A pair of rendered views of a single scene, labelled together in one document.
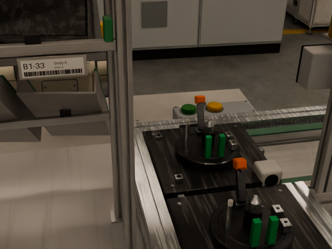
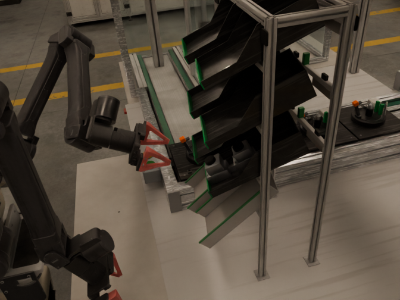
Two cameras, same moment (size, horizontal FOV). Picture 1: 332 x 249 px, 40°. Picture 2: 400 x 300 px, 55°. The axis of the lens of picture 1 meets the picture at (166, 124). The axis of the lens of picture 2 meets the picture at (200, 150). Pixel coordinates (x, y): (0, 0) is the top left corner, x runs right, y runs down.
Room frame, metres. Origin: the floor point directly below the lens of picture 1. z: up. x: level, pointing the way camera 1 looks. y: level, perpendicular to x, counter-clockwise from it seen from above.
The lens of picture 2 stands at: (0.83, 1.15, 1.90)
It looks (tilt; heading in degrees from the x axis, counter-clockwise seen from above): 36 degrees down; 271
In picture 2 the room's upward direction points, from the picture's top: 5 degrees counter-clockwise
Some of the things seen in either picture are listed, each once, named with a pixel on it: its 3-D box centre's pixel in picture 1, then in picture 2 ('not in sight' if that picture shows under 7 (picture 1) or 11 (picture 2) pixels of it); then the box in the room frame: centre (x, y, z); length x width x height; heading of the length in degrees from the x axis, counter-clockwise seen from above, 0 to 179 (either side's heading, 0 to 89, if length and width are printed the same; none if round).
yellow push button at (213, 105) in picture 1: (214, 108); not in sight; (1.06, -0.13, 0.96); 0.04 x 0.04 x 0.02
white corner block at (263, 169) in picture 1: (267, 174); not in sight; (0.76, -0.21, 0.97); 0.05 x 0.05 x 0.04; 13
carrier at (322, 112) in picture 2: not in sight; (317, 121); (0.34, -0.20, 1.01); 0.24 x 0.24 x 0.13; 13
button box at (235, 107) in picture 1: (213, 118); (149, 161); (1.06, -0.13, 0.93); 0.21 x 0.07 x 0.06; 103
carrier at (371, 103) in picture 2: not in sight; (369, 110); (0.10, -0.25, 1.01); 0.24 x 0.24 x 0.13; 13
